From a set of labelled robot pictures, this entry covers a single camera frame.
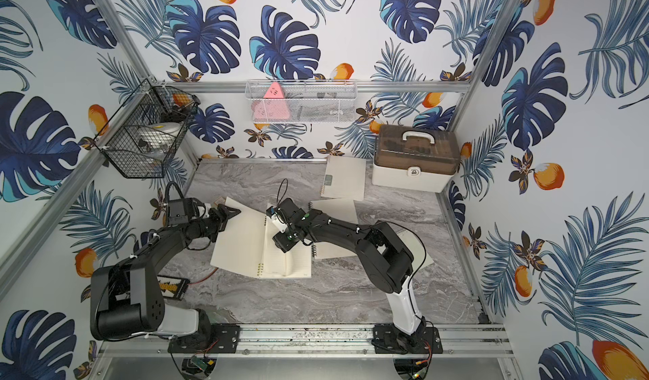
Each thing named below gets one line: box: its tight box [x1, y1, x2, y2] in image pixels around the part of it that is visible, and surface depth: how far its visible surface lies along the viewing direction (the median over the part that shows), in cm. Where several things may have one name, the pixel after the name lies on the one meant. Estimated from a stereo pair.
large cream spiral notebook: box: [210, 196, 312, 279], surface depth 89 cm
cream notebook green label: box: [320, 155, 367, 201], surface depth 116 cm
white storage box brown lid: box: [371, 124, 461, 194], surface depth 102 cm
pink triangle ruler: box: [250, 81, 290, 121], surface depth 92 cm
